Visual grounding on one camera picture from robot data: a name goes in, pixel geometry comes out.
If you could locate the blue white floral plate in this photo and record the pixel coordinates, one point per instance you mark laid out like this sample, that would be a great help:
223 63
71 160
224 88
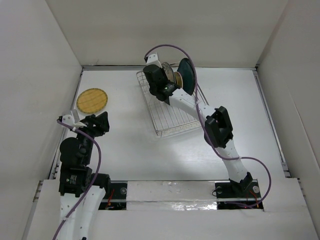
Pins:
168 71

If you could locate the gold brown patterned plate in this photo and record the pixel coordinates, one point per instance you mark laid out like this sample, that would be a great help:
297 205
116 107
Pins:
178 79

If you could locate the yellow woven round plate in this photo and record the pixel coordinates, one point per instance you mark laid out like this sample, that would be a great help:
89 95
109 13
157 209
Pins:
92 101

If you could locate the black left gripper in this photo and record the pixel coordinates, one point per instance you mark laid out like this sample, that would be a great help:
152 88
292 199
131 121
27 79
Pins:
100 120

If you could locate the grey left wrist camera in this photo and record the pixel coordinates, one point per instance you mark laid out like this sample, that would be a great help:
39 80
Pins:
71 118

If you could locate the silver wire dish rack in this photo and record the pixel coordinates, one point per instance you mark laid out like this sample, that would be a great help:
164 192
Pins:
166 120

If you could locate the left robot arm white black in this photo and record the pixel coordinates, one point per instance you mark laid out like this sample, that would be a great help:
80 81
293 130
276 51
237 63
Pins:
81 186

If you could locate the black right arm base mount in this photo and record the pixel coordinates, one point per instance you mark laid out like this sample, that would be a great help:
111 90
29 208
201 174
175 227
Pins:
231 196

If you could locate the dark teal square plate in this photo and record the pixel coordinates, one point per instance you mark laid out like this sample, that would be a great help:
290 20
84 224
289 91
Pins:
187 76

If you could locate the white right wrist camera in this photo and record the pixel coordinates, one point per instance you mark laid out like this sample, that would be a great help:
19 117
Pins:
153 59

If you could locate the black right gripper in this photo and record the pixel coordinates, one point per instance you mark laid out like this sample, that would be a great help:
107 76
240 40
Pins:
163 71

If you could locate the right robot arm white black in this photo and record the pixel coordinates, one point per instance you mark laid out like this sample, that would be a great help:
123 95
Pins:
215 122

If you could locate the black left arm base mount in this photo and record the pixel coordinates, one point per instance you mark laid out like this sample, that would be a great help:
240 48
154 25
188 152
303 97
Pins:
116 197

